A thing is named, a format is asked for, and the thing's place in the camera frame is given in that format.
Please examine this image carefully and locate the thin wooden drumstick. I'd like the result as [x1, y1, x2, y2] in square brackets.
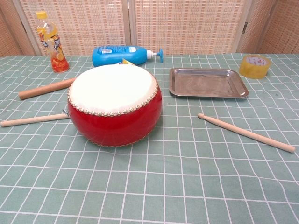
[197, 112, 296, 154]
[0, 112, 71, 128]

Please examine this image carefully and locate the red drum with white skin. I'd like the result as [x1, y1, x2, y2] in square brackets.
[67, 64, 164, 147]

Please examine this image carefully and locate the square steel tray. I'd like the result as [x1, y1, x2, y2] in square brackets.
[169, 68, 249, 98]

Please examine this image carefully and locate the blue pump lotion bottle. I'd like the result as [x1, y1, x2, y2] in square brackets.
[92, 45, 164, 68]

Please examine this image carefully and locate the green checked tablecloth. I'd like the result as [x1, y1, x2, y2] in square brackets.
[0, 53, 299, 224]

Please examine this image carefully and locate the thick wooden rolling pin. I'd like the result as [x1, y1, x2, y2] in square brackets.
[18, 78, 77, 100]

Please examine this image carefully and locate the bamboo folding screen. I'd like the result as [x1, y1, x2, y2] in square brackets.
[0, 0, 299, 56]

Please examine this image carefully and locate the yellow packing tape roll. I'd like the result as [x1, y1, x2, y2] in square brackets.
[239, 54, 272, 80]

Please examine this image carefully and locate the orange drink plastic bottle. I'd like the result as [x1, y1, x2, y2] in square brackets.
[36, 11, 70, 73]

